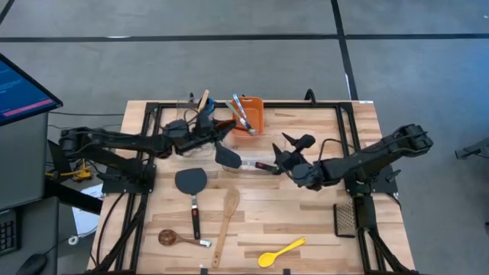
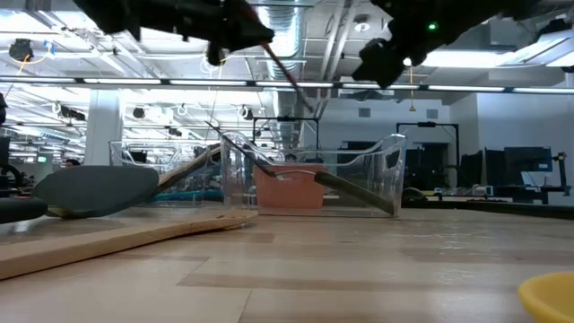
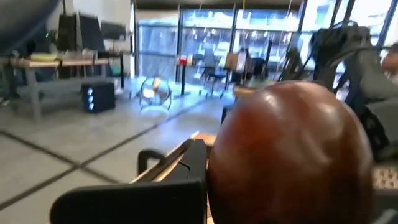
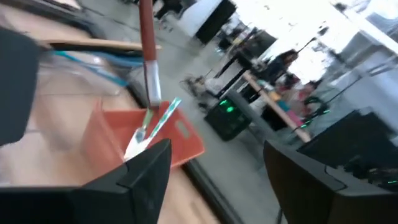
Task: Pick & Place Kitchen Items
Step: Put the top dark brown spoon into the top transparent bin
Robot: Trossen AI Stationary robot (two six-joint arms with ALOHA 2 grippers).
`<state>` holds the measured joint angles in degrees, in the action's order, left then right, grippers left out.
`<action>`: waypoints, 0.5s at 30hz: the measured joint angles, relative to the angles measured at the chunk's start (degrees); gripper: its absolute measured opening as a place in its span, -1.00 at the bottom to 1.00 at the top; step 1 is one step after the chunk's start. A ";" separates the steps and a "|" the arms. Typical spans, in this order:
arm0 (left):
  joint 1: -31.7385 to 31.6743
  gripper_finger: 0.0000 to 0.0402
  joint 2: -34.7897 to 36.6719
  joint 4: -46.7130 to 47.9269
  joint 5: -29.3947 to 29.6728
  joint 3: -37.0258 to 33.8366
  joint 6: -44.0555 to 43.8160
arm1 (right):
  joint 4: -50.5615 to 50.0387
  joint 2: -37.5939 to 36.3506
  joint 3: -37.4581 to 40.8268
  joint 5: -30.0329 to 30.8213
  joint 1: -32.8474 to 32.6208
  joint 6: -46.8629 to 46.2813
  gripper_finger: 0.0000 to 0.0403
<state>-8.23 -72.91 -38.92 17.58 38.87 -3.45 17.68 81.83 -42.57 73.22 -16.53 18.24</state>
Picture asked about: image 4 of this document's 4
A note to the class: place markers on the narrow clear plastic bin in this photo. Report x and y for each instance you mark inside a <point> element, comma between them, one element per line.
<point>74,67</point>

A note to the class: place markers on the black panel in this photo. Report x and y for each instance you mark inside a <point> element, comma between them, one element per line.
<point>214,21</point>

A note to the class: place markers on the reddish brown wooden spoon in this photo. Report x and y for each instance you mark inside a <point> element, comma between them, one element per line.
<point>147,31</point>

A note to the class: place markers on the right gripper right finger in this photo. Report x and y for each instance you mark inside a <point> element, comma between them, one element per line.
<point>311,193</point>

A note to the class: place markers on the wooden slotted spatula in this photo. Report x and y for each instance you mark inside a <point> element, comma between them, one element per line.
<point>93,44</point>

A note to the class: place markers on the long wooden top desk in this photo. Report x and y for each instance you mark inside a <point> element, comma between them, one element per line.
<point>280,112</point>

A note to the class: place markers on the computer tower green lights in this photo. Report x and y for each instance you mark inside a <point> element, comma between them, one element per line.
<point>227,121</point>

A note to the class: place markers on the large black box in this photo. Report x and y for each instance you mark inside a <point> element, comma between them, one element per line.
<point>351,140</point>

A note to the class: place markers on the orange plastic bin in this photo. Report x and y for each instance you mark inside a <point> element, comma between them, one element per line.
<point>109,130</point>

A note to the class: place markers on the person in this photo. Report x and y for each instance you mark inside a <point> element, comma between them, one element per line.
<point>281,65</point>

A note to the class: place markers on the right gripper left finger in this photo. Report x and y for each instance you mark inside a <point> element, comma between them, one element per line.
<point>124,193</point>

